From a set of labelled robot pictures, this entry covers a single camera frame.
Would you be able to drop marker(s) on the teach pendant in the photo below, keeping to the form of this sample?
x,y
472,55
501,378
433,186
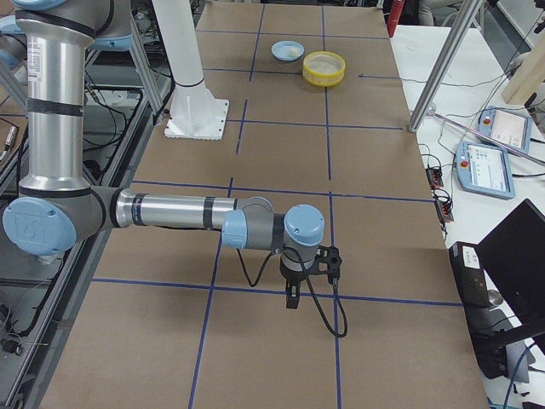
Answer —
x,y
484,169
508,127

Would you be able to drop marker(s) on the yellow bamboo steamer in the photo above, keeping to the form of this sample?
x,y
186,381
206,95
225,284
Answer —
x,y
323,68

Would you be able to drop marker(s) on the red cylinder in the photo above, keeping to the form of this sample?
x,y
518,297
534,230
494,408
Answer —
x,y
395,13

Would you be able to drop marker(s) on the wooden beam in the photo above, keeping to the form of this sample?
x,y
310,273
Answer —
x,y
527,78

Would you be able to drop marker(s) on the orange black connector box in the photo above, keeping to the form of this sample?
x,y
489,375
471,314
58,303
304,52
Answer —
x,y
434,177

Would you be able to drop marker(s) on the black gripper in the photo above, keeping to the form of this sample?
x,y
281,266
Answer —
x,y
291,276

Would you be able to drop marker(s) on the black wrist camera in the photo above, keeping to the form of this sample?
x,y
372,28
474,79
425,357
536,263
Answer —
x,y
330,260

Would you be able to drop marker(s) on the aluminium frame post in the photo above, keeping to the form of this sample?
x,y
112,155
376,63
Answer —
x,y
446,55

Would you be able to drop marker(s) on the light blue plate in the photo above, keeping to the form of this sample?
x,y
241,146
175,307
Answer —
x,y
287,50

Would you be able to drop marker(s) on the brown paper table cover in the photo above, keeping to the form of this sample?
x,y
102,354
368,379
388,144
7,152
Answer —
x,y
169,321

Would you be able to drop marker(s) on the black computer box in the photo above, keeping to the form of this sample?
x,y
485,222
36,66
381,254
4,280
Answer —
x,y
470,278

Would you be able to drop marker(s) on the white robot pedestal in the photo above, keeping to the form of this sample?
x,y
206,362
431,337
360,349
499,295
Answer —
x,y
194,112

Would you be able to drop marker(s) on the black monitor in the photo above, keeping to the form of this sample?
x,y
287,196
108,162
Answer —
x,y
513,256

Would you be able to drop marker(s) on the near teach pendant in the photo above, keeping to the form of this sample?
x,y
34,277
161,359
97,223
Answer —
x,y
484,169

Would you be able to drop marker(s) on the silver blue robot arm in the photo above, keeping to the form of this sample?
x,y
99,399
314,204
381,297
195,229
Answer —
x,y
57,207

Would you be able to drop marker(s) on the long metal rod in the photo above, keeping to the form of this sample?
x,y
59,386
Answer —
x,y
484,137

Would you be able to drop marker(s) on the far teach pendant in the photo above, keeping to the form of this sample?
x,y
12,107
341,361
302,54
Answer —
x,y
508,127

